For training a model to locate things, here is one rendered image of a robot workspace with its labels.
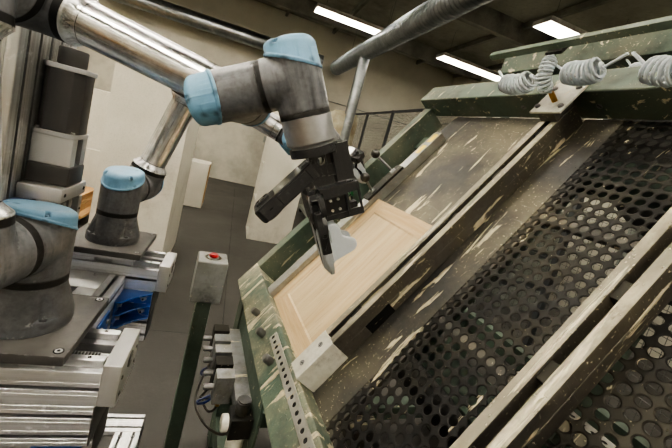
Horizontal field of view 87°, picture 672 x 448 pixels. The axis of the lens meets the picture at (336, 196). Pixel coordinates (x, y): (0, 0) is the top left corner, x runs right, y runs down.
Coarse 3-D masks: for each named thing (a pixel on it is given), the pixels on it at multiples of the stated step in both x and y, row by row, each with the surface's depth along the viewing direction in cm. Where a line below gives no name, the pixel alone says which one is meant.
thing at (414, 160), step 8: (440, 136) 147; (424, 144) 148; (432, 144) 146; (440, 144) 147; (424, 152) 146; (432, 152) 147; (408, 160) 147; (416, 160) 145; (424, 160) 146; (408, 168) 145; (400, 176) 144; (392, 184) 144; (384, 192) 143; (376, 200) 143; (352, 216) 141; (344, 224) 140; (312, 248) 141; (304, 256) 141; (312, 256) 138; (296, 264) 140; (304, 264) 138; (288, 272) 139; (296, 272) 138; (280, 280) 138; (288, 280) 137; (272, 288) 137; (280, 288) 137; (272, 296) 136
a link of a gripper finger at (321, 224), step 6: (318, 210) 53; (318, 216) 51; (318, 222) 52; (324, 222) 52; (318, 228) 52; (324, 228) 52; (318, 234) 53; (324, 234) 52; (324, 240) 52; (324, 246) 53; (330, 246) 54; (324, 252) 54; (330, 252) 54
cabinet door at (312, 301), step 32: (352, 224) 140; (384, 224) 127; (416, 224) 115; (352, 256) 124; (384, 256) 113; (288, 288) 134; (320, 288) 122; (352, 288) 111; (288, 320) 119; (320, 320) 109
